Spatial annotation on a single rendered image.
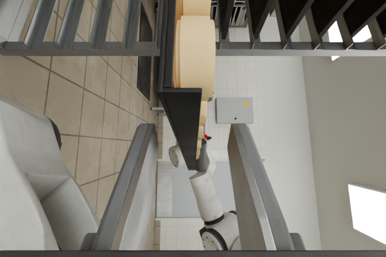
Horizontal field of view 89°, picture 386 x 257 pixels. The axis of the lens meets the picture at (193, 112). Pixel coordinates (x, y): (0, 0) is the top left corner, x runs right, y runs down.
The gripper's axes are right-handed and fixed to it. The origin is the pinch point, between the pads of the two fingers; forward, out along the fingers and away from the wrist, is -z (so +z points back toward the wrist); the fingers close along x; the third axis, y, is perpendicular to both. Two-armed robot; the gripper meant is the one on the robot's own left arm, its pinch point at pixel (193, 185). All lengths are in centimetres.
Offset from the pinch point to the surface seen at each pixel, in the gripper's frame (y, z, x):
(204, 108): -1.9, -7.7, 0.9
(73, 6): -6, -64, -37
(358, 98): -154, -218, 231
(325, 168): -287, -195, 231
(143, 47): -14, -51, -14
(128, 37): -12, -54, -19
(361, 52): -15, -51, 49
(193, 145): -4.1, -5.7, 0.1
